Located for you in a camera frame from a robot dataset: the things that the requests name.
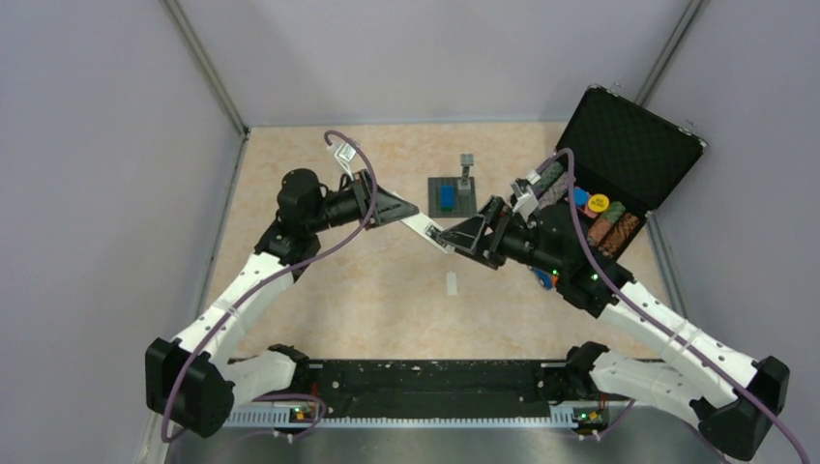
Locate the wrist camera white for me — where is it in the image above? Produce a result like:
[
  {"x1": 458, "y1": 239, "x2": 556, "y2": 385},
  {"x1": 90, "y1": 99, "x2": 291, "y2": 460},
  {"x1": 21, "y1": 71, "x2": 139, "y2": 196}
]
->
[
  {"x1": 511, "y1": 170, "x2": 541, "y2": 219},
  {"x1": 327, "y1": 141, "x2": 358, "y2": 179}
]

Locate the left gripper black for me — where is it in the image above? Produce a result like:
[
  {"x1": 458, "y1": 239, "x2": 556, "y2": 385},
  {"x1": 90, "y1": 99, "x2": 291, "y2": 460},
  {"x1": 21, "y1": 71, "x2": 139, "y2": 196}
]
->
[{"x1": 307, "y1": 167, "x2": 418, "y2": 233}]

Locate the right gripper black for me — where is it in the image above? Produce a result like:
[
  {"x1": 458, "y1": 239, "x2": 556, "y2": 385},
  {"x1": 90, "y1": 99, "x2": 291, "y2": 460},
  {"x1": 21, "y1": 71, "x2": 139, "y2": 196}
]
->
[{"x1": 439, "y1": 195, "x2": 565, "y2": 276}]

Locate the white remote battery cover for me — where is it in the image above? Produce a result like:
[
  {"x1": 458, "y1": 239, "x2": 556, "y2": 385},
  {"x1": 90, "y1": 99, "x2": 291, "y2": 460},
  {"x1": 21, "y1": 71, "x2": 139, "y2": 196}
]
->
[{"x1": 446, "y1": 272, "x2": 458, "y2": 297}]

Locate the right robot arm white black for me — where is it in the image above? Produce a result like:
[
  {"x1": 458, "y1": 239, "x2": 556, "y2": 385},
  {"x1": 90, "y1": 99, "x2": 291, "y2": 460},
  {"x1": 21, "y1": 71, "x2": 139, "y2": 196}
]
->
[{"x1": 437, "y1": 196, "x2": 790, "y2": 461}]

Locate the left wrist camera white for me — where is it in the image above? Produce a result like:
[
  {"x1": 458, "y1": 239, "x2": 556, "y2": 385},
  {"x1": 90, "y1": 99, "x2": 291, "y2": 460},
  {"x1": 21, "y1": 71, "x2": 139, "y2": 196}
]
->
[{"x1": 327, "y1": 141, "x2": 358, "y2": 179}]

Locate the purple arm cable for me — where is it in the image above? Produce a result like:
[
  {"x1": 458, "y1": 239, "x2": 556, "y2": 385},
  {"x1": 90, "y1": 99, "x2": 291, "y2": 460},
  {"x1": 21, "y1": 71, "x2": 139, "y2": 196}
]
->
[
  {"x1": 160, "y1": 130, "x2": 379, "y2": 445},
  {"x1": 535, "y1": 148, "x2": 811, "y2": 464}
]

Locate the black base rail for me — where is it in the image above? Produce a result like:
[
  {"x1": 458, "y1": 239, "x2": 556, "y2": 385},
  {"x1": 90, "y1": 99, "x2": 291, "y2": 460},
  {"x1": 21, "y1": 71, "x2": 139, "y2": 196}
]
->
[{"x1": 255, "y1": 358, "x2": 616, "y2": 424}]

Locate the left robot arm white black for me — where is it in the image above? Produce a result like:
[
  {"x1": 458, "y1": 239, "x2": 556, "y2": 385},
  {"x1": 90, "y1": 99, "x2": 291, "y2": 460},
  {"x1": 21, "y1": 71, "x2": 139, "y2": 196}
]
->
[{"x1": 145, "y1": 168, "x2": 419, "y2": 438}]

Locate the colourful toy car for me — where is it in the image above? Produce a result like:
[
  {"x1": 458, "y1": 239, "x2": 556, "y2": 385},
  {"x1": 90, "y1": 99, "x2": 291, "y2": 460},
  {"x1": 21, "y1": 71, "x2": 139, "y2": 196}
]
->
[{"x1": 531, "y1": 268, "x2": 559, "y2": 290}]

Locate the grey lego baseplate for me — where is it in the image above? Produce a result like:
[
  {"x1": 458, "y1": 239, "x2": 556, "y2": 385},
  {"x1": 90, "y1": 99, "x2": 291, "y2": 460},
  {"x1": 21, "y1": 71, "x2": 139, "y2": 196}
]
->
[{"x1": 427, "y1": 177, "x2": 477, "y2": 218}]

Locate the white remote control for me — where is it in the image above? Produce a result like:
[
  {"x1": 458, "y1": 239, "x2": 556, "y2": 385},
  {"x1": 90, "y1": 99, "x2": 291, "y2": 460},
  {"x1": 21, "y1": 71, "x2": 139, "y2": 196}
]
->
[{"x1": 400, "y1": 213, "x2": 454, "y2": 254}]

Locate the blue lego brick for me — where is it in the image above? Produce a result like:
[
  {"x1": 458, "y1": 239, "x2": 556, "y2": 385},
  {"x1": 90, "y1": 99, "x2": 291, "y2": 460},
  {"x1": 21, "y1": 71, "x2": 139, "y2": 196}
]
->
[{"x1": 439, "y1": 185, "x2": 456, "y2": 211}]

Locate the yellow dealer button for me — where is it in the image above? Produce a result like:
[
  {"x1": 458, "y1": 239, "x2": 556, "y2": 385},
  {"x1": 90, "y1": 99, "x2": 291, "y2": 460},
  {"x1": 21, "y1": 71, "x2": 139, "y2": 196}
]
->
[{"x1": 585, "y1": 193, "x2": 610, "y2": 215}]

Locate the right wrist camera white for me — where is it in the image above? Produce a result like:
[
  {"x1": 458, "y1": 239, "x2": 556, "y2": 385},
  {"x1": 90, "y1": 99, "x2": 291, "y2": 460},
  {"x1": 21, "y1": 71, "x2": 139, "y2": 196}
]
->
[{"x1": 511, "y1": 170, "x2": 541, "y2": 219}]

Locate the grey lego tower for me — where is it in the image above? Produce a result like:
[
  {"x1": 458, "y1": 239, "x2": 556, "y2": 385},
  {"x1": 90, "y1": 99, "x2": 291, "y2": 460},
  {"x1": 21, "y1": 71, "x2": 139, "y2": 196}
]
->
[{"x1": 457, "y1": 154, "x2": 475, "y2": 195}]

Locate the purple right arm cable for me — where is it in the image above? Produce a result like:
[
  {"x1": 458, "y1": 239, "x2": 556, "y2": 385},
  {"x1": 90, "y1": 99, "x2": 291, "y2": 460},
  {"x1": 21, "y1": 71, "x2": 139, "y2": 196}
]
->
[{"x1": 535, "y1": 148, "x2": 811, "y2": 464}]

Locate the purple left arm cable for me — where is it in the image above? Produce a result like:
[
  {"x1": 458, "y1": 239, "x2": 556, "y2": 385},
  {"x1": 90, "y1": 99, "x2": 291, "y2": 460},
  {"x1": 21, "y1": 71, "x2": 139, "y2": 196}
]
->
[{"x1": 160, "y1": 130, "x2": 379, "y2": 445}]

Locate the black poker chip case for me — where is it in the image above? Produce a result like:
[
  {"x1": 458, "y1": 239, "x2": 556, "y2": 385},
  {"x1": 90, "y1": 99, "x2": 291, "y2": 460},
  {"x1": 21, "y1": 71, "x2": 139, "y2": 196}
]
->
[{"x1": 555, "y1": 85, "x2": 706, "y2": 258}]

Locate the blue round chip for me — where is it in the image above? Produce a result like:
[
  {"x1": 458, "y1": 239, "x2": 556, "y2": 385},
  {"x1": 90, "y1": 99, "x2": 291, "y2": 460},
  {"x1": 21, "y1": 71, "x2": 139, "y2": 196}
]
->
[{"x1": 572, "y1": 188, "x2": 590, "y2": 208}]

